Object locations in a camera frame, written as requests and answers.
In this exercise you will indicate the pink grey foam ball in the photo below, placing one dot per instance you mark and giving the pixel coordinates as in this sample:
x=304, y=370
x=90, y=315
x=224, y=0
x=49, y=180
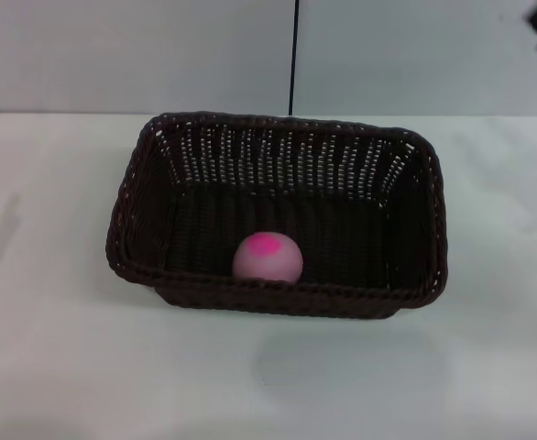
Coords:
x=268, y=263

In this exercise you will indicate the dark vertical wall strip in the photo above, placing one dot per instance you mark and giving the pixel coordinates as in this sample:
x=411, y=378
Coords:
x=293, y=55

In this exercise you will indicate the dark brown woven basket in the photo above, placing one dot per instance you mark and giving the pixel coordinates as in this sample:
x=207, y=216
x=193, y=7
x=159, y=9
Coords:
x=342, y=229

